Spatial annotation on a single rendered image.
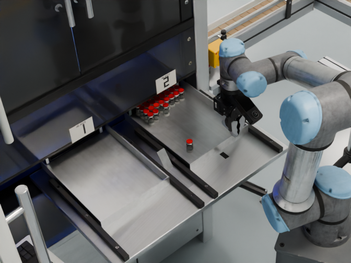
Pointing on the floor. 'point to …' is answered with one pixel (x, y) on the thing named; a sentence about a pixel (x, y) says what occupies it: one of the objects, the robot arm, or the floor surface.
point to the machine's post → (201, 44)
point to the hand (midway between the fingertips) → (237, 134)
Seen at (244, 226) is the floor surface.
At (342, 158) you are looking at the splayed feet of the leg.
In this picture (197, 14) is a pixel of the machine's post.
